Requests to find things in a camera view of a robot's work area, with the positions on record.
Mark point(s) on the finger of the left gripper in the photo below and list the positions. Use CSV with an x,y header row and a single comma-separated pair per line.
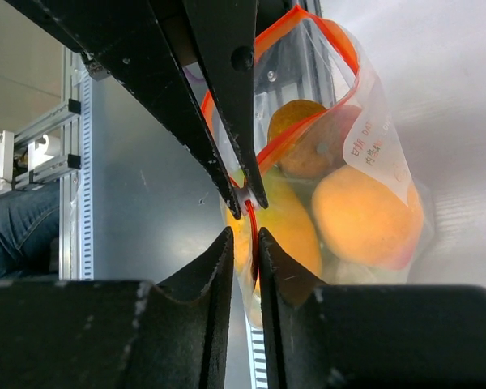
x,y
145,46
223,34

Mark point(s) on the white equipment beside frame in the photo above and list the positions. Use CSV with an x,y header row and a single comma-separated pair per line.
x,y
39,151

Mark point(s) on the yellow orange fruit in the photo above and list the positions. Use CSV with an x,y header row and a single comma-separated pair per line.
x,y
363,221

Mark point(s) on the aluminium mounting rail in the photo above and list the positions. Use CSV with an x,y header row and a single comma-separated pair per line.
x,y
292,62

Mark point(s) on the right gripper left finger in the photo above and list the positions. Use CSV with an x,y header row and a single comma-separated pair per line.
x,y
120,334

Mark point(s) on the peach orange red fruit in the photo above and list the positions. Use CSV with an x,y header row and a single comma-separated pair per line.
x,y
344,117

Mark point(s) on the clear zip bag orange zipper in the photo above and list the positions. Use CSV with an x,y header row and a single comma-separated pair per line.
x,y
372,147

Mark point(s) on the mango yellow green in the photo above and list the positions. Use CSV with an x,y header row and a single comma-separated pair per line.
x,y
286,219

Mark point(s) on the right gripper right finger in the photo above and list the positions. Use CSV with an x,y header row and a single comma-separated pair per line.
x,y
367,336

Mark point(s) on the round orange brown fruit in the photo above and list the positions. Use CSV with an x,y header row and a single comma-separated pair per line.
x,y
318,151

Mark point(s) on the person leg blue jeans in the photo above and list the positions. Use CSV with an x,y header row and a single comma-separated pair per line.
x,y
29,223

